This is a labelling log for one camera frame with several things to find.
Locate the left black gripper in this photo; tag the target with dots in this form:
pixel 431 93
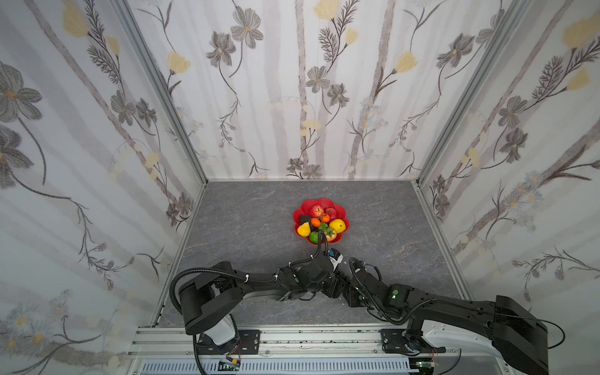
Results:
pixel 321 265

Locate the red fake apple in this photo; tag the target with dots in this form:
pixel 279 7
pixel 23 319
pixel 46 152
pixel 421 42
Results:
pixel 330 235

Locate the green fake lime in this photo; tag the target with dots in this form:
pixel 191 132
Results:
pixel 314 237

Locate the dark purple fake mangosteen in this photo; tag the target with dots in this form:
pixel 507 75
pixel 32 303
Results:
pixel 322 227

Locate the yellow fake lemon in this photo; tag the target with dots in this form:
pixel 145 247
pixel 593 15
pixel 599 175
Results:
pixel 338 226

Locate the yellow fake pear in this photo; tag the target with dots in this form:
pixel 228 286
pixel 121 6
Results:
pixel 304 230

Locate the red crinkled fake fruit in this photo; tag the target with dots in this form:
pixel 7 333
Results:
pixel 317 211

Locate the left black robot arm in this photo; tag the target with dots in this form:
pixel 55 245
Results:
pixel 206 296

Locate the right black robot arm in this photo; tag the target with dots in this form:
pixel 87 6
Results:
pixel 520 338

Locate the red flower-shaped fruit bowl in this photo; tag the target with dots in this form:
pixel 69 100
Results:
pixel 326 203

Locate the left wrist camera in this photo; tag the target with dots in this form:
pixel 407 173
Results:
pixel 335 257

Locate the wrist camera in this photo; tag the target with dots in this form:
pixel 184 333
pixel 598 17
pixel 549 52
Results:
pixel 358 265
pixel 335 257

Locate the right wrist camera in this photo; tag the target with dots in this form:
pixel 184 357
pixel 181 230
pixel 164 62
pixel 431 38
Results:
pixel 358 265

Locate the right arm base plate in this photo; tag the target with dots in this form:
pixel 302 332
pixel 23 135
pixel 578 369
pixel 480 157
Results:
pixel 406 342

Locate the white perforated cable duct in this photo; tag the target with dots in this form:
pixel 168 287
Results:
pixel 282 366

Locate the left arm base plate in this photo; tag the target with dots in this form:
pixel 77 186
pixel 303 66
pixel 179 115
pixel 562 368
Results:
pixel 246 342

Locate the aluminium mounting rail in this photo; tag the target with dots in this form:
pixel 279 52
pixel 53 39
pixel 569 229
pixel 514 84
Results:
pixel 301 341

